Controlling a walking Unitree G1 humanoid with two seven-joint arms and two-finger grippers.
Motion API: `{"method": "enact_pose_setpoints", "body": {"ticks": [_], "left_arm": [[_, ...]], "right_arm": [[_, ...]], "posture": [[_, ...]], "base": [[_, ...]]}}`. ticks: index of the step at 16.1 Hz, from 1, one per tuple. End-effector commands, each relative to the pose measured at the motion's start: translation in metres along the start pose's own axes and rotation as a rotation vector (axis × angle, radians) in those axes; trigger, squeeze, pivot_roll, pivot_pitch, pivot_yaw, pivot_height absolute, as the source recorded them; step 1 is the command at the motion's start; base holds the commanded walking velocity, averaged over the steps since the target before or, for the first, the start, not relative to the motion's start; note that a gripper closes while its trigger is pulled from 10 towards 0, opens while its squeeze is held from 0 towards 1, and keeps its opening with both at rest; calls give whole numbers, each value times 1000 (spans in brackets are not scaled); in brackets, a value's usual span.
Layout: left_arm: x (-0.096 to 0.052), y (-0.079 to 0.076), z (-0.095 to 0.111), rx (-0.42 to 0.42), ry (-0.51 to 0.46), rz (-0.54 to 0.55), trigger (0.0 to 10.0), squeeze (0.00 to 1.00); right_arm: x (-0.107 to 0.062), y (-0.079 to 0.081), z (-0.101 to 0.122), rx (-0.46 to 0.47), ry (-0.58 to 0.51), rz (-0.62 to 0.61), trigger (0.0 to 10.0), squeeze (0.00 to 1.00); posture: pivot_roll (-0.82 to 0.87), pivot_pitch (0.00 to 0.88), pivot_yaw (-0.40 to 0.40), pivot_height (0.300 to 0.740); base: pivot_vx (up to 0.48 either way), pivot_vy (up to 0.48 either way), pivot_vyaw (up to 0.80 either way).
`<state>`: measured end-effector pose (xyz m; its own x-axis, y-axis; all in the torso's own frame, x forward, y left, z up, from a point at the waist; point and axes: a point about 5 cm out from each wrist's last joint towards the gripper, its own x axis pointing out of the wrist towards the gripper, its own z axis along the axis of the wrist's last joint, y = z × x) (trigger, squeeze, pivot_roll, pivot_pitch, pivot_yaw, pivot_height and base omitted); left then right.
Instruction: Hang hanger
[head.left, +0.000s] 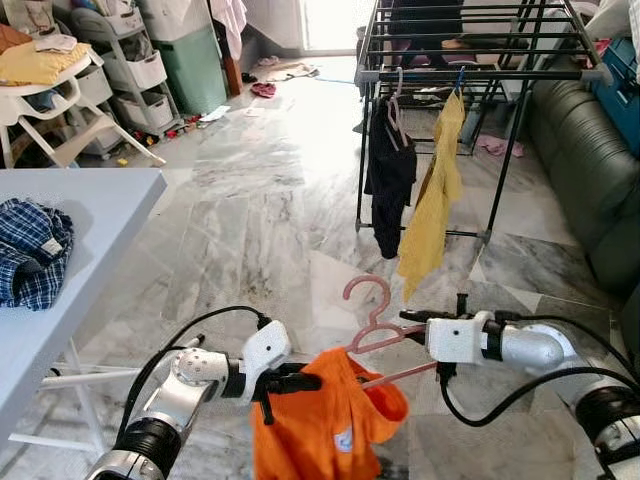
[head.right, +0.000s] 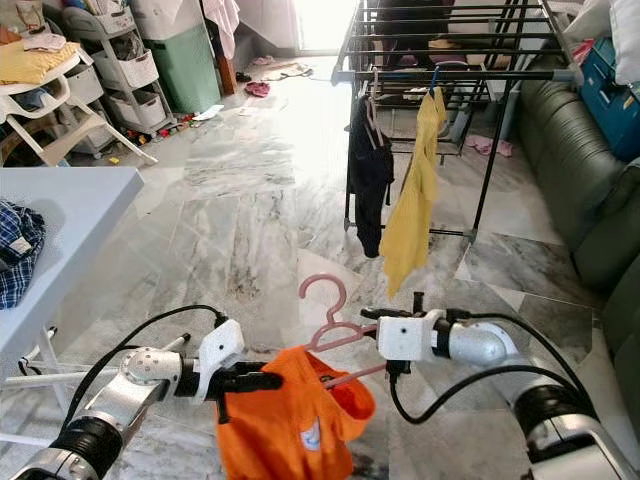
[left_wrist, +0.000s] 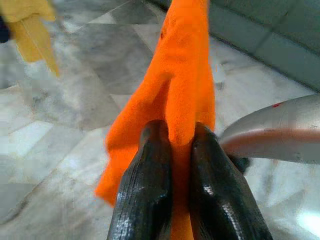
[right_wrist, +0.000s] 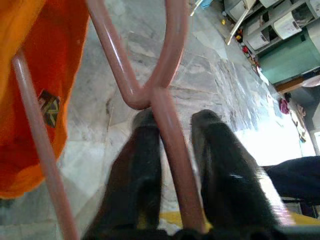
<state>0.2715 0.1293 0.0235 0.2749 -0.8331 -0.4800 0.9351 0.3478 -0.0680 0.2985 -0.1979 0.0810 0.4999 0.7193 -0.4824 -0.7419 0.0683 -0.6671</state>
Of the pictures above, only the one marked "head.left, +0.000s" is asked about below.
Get grey-green leather sofa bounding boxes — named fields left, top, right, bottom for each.
left=530, top=80, right=640, bottom=361

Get white baby high chair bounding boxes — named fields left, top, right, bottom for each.
left=0, top=35, right=166, bottom=169

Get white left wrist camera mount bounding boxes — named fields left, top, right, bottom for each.
left=240, top=320, right=293, bottom=386

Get green plastic bin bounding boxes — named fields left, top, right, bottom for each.
left=150, top=25, right=229, bottom=116

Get yellow shirt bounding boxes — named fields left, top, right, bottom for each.
left=397, top=92, right=468, bottom=303

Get pink hanging cloth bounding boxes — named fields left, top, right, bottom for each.
left=205, top=0, right=249, bottom=61

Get black garment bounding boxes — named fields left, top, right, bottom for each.
left=365, top=95, right=419, bottom=261

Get white plastic drawer tower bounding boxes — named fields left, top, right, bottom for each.
left=70, top=0, right=186, bottom=136

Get blue plaid shorts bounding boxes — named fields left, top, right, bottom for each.
left=0, top=198, right=76, bottom=311

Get black metal drying rack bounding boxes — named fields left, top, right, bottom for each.
left=355, top=0, right=613, bottom=244

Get blue storage bag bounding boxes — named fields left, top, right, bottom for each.
left=590, top=38, right=640, bottom=151

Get beige curtain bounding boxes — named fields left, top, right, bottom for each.
left=245, top=0, right=306, bottom=51

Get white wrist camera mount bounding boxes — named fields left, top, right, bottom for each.
left=240, top=320, right=293, bottom=386
left=425, top=312, right=496, bottom=366

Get yellow folded towel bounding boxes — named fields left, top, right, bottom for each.
left=0, top=42, right=91, bottom=86

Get orange shirt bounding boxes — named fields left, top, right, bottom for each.
left=250, top=347, right=409, bottom=480

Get pale pink clothes hanger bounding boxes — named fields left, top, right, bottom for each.
left=385, top=68, right=411, bottom=146

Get white pillow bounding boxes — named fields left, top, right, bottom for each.
left=585, top=0, right=640, bottom=41

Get pale blue folding table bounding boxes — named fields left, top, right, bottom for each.
left=0, top=168, right=168, bottom=451

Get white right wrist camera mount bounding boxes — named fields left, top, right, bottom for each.
left=425, top=312, right=496, bottom=366

